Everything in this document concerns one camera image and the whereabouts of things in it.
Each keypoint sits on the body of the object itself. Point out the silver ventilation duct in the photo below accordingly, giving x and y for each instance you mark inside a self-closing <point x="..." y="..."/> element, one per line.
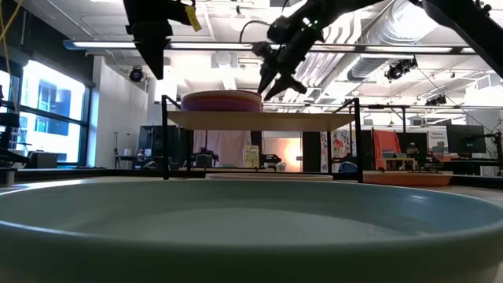
<point x="393" y="35"/>

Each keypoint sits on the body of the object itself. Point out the large window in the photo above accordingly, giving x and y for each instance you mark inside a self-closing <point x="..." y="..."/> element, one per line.
<point x="51" y="118"/>

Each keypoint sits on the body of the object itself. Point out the black lab equipment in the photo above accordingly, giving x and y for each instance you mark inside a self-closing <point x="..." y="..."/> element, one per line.
<point x="269" y="159"/>
<point x="204" y="159"/>

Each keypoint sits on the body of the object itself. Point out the terracotta plate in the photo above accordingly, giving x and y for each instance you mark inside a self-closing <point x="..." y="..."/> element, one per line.
<point x="408" y="178"/>

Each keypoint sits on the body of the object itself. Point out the black aluminium table frame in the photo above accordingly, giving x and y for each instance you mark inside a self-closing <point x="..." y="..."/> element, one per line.
<point x="78" y="175"/>

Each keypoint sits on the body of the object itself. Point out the black track light cluster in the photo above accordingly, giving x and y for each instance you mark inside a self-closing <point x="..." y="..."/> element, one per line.
<point x="397" y="70"/>

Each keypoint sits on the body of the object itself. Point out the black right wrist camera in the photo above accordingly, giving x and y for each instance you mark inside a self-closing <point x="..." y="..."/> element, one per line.
<point x="281" y="30"/>

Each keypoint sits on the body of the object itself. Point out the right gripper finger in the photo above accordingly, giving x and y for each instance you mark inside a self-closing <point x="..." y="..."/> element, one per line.
<point x="268" y="72"/>
<point x="288" y="82"/>

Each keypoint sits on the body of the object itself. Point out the small wooden table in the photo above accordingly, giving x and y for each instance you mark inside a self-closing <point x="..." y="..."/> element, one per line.
<point x="399" y="159"/>

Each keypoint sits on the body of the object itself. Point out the magenta plate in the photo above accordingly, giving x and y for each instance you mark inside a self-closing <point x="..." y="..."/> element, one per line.
<point x="222" y="106"/>

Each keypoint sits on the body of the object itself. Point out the wooden shelf with black legs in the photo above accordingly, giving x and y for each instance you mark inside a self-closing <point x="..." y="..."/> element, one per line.
<point x="255" y="121"/>

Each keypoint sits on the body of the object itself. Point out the floral print banner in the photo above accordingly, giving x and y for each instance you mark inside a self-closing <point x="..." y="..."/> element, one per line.
<point x="338" y="145"/>

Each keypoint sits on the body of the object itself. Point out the small black track light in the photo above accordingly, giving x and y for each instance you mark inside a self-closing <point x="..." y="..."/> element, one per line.
<point x="436" y="100"/>

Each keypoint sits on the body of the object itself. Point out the overhead light bar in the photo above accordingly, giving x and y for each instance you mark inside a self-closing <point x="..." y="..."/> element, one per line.
<point x="214" y="46"/>

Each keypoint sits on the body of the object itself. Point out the orange cloth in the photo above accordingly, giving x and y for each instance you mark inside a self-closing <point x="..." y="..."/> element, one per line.
<point x="387" y="143"/>

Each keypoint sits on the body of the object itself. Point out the person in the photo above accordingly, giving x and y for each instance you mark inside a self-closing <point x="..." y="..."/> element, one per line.
<point x="140" y="156"/>
<point x="415" y="151"/>

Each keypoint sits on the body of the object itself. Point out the teal plate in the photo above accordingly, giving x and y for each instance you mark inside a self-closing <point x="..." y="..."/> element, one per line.
<point x="251" y="228"/>

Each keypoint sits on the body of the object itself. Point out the black box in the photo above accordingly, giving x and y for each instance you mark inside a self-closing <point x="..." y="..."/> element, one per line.
<point x="43" y="159"/>

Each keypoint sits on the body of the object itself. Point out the black background monitor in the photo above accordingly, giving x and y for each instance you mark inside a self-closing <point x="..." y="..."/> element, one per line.
<point x="465" y="139"/>

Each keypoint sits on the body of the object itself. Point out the black stand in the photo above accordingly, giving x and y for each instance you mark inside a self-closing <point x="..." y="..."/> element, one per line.
<point x="8" y="120"/>

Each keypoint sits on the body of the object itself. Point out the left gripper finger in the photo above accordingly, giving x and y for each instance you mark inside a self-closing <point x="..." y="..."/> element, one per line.
<point x="155" y="55"/>

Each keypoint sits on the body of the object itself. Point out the thin light stand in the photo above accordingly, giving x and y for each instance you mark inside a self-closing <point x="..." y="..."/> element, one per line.
<point x="116" y="149"/>

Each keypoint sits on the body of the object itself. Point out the dark background desk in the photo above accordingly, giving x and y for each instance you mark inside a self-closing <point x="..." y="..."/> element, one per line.
<point x="471" y="163"/>

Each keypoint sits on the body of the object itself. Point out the black ceiling spotlight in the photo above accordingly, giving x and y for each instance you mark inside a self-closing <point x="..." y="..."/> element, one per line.
<point x="136" y="74"/>

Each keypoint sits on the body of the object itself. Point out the blue round object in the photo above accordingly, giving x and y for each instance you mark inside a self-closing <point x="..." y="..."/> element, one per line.
<point x="347" y="167"/>

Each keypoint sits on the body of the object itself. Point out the yellow label tag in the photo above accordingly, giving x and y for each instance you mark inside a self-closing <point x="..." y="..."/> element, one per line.
<point x="193" y="19"/>

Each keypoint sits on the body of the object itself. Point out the yellow poster board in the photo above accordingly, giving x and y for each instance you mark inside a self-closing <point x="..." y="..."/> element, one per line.
<point x="251" y="157"/>

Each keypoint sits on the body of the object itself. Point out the white poster sign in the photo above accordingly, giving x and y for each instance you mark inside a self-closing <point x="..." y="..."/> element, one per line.
<point x="437" y="141"/>

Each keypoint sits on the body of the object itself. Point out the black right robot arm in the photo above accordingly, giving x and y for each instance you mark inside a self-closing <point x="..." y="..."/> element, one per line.
<point x="471" y="27"/>

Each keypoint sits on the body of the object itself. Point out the white cloth screen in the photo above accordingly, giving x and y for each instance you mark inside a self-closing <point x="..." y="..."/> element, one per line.
<point x="228" y="145"/>

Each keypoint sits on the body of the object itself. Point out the dark partition panel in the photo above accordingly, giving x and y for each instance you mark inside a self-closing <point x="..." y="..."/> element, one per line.
<point x="310" y="153"/>
<point x="153" y="137"/>

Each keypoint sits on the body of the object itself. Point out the black background rig frame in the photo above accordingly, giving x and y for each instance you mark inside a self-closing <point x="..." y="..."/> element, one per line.
<point x="452" y="106"/>

